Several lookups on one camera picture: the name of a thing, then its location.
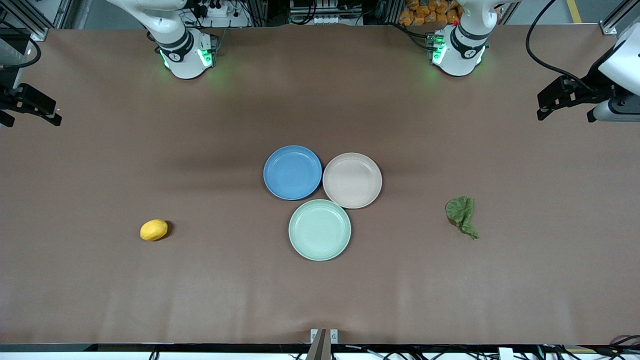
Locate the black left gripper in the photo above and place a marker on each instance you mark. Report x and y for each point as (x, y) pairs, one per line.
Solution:
(593, 80)

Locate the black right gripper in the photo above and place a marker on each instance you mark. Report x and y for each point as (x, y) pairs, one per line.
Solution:
(10, 95)

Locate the green lettuce leaf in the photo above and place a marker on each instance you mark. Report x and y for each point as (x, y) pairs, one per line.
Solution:
(461, 210)

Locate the yellow lemon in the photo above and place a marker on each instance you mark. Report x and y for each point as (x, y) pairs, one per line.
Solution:
(153, 230)

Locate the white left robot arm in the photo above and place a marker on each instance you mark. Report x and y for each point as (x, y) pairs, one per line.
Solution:
(462, 50)

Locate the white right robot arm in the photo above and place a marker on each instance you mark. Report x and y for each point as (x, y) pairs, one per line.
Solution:
(175, 47)

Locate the orange bagged items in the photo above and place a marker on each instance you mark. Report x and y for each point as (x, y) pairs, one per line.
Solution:
(430, 12)

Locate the white power strip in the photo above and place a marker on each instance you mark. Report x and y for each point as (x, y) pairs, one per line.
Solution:
(212, 9)

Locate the pink round plate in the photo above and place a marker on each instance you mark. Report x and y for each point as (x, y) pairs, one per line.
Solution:
(352, 180)

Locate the silver electronics box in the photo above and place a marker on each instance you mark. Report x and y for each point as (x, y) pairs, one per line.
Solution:
(325, 11)

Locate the blue round plate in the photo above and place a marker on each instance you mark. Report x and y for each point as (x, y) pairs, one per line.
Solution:
(292, 172)

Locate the light green round plate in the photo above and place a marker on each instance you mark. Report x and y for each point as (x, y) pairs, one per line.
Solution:
(319, 230)

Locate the silver aluminium frame profile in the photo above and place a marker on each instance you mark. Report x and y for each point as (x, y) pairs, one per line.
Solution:
(617, 17)
(30, 17)

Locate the metal table bracket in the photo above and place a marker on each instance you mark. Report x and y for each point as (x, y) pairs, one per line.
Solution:
(324, 342)

